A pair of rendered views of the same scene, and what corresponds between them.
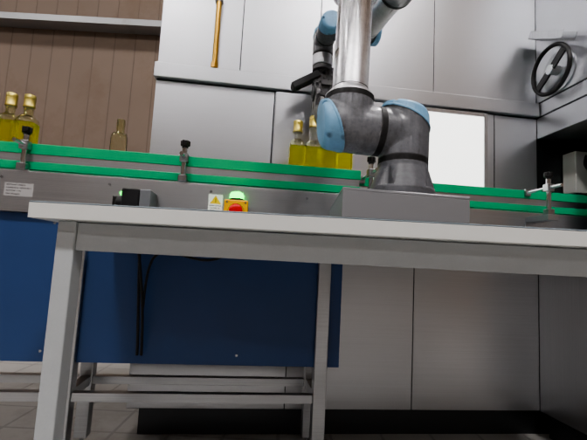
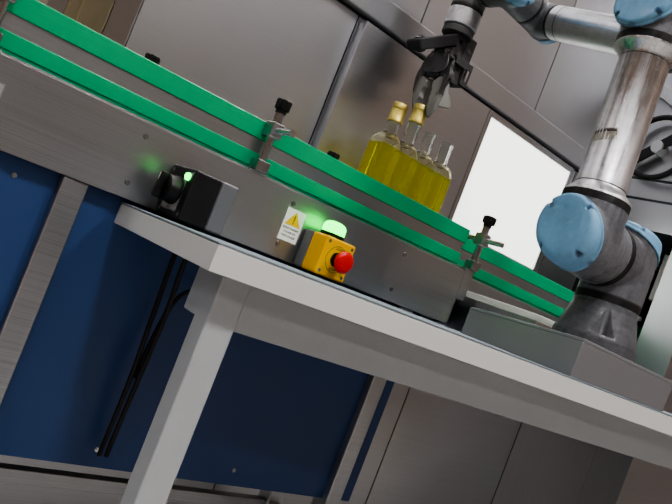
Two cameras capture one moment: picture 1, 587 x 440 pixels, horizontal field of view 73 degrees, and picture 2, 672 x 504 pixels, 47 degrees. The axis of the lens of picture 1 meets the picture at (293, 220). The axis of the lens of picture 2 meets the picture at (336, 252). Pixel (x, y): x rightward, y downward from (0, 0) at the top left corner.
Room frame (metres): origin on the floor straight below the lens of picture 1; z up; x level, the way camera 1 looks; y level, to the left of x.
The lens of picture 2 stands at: (0.01, 0.90, 0.76)
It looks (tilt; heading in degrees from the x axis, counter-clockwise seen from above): 2 degrees up; 328
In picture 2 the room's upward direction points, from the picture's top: 21 degrees clockwise
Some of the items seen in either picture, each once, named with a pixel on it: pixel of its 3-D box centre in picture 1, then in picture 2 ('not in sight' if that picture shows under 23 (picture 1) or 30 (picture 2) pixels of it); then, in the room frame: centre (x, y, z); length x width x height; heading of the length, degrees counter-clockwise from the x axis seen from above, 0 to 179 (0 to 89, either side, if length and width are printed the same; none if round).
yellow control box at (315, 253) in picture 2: (235, 213); (324, 257); (1.18, 0.17, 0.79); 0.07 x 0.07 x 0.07; 7
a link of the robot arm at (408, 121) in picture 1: (401, 133); (619, 262); (0.92, -0.25, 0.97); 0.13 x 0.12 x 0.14; 97
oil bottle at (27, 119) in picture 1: (25, 136); not in sight; (1.29, 0.90, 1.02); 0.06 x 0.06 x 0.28; 7
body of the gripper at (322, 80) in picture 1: (323, 83); (450, 57); (1.41, -0.08, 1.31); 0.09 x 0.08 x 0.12; 98
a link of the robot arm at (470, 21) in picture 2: (321, 63); (460, 22); (1.41, -0.08, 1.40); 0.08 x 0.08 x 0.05
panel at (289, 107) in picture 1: (383, 144); (458, 165); (1.58, -0.35, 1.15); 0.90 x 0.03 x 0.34; 97
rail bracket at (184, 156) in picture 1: (183, 160); (278, 138); (1.18, 0.35, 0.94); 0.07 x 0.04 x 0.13; 7
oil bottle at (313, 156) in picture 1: (311, 169); (389, 188); (1.41, -0.06, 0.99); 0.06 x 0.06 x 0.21; 8
